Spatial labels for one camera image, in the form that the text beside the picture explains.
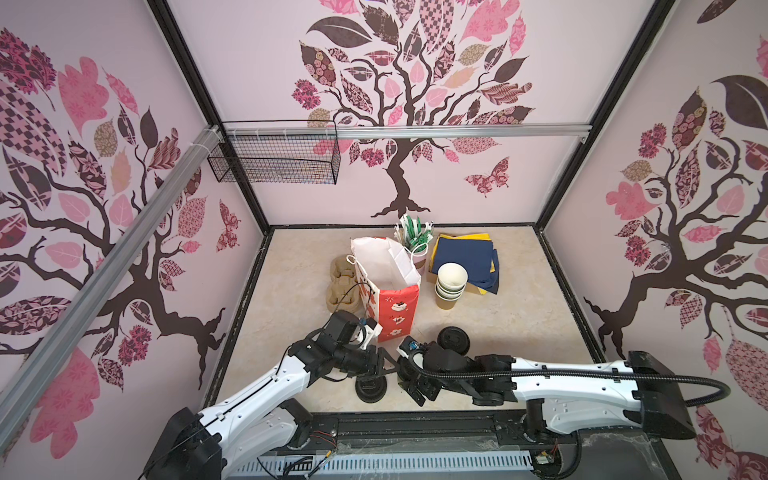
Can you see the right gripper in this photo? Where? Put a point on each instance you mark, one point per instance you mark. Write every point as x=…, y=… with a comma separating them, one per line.
x=419, y=383

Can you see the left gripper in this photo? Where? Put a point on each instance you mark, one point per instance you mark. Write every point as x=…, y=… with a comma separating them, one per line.
x=374, y=367

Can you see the black coffee cup lid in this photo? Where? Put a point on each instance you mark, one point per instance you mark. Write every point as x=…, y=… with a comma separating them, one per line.
x=455, y=339
x=371, y=390

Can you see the red white paper gift bag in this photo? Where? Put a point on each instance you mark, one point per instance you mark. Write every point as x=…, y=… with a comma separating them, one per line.
x=390, y=284

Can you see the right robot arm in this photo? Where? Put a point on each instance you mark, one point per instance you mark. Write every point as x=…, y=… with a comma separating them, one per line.
x=638, y=392

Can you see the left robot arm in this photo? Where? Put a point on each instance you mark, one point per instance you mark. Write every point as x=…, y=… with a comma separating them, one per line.
x=265, y=415

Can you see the brown cardboard cup carrier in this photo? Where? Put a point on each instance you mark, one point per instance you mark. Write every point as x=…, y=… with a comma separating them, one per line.
x=343, y=292

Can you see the stack of green paper cups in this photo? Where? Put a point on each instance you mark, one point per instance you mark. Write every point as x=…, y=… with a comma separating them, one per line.
x=450, y=284

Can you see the blue napkin stack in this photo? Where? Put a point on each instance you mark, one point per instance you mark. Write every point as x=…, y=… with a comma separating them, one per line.
x=479, y=258

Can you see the pink cup of straws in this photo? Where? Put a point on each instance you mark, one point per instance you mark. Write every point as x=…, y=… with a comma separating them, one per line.
x=415, y=236

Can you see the aluminium crossbar back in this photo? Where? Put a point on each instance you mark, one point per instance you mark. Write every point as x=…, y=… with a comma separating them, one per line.
x=411, y=132

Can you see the aluminium bar left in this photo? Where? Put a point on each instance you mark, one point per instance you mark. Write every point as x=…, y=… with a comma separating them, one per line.
x=37, y=373

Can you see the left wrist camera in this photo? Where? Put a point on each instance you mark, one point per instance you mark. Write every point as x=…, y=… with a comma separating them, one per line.
x=367, y=332

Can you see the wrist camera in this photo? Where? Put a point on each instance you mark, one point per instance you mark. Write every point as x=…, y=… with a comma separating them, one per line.
x=367, y=332
x=409, y=346

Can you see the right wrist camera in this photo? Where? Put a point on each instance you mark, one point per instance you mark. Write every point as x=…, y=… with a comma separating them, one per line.
x=409, y=346

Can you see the white slotted cable duct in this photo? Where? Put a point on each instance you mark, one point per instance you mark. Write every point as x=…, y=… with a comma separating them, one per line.
x=384, y=465

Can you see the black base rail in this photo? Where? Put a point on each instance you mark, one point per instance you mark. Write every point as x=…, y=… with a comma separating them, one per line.
x=610, y=453

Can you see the black wire basket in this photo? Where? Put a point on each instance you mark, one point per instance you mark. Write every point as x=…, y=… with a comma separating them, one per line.
x=278, y=151

